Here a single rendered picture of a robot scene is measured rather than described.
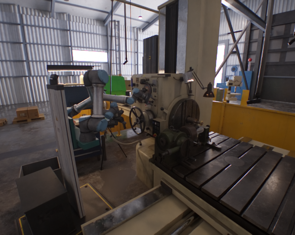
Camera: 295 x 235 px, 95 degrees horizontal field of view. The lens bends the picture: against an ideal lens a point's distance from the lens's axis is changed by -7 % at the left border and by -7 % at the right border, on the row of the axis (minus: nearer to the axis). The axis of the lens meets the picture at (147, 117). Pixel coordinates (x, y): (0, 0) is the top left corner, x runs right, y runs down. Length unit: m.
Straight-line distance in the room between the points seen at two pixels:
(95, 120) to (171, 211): 1.04
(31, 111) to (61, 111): 6.56
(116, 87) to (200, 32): 4.19
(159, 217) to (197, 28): 2.28
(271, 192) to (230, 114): 2.71
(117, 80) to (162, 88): 4.25
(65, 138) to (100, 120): 0.38
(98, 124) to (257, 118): 3.28
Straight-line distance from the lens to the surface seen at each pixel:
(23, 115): 8.04
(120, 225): 1.43
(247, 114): 3.86
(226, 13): 10.18
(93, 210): 2.10
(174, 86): 1.93
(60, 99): 1.43
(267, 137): 3.85
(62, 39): 15.02
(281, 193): 1.57
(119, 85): 5.94
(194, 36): 2.39
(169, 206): 1.55
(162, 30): 2.88
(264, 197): 1.44
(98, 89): 1.31
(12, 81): 14.76
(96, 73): 1.31
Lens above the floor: 1.84
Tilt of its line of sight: 16 degrees down
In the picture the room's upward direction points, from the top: straight up
